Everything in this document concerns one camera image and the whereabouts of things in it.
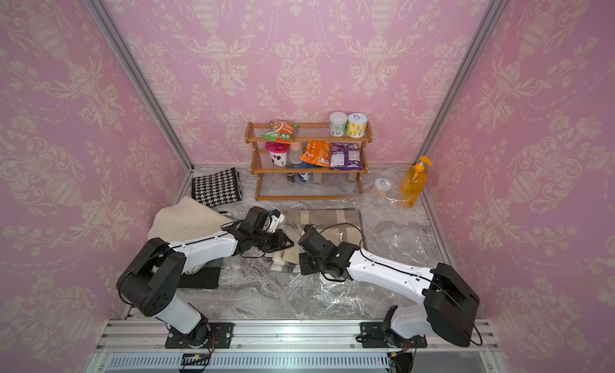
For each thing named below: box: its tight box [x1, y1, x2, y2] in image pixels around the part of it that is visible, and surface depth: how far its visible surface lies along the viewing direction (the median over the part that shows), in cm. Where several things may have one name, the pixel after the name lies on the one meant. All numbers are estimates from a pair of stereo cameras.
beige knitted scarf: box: [147, 195, 234, 245], surface depth 96 cm
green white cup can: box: [329, 111, 348, 137], surface depth 91 cm
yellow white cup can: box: [345, 112, 369, 139], surface depth 91 cm
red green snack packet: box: [261, 120, 300, 145], surface depth 89 cm
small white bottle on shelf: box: [289, 140, 304, 165], surface depth 101 cm
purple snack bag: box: [329, 142, 363, 171], surface depth 102 cm
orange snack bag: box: [299, 140, 331, 168], surface depth 102 cm
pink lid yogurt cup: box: [265, 140, 290, 168], surface depth 96 cm
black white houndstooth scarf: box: [191, 167, 243, 209], surface depth 108 cm
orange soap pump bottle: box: [400, 156, 434, 209], surface depth 96 cm
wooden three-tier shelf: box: [245, 121, 374, 201], surface depth 104 cm
